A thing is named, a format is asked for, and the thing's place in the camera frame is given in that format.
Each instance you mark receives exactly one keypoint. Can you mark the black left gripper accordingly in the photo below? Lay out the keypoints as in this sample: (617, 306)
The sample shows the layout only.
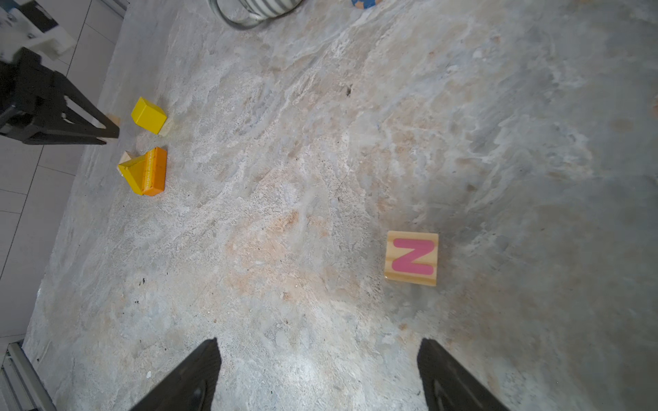
(66, 117)

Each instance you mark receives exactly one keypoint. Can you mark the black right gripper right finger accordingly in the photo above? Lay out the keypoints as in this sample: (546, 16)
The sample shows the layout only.
(447, 385)

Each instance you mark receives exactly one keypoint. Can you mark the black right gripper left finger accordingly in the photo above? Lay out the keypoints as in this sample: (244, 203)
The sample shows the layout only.
(189, 386)

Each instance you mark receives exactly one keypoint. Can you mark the plain wood grooved block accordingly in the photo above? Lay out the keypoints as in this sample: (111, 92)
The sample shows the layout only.
(126, 157)

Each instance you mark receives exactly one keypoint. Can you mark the wood letter N block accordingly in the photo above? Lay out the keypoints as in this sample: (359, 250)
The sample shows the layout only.
(412, 257)

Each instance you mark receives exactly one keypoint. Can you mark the yellow wedge block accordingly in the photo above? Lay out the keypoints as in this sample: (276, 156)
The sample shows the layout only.
(135, 174)

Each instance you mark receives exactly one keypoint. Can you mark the yellow cube block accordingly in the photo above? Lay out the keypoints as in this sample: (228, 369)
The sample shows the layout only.
(149, 116)

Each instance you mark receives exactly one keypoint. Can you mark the orange Supermarket block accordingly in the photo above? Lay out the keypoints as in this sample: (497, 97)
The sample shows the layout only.
(154, 176)

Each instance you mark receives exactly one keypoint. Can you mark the striped ceramic mug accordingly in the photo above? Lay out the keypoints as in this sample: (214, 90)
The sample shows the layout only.
(259, 11)

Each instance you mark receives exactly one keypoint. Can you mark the blue poker chip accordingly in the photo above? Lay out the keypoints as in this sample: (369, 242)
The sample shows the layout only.
(365, 4)

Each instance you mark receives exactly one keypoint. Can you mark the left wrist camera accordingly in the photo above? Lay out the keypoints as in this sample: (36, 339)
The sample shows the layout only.
(26, 24)

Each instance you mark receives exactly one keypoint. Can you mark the aluminium corner frame post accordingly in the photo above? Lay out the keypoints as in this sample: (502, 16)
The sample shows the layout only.
(21, 387)

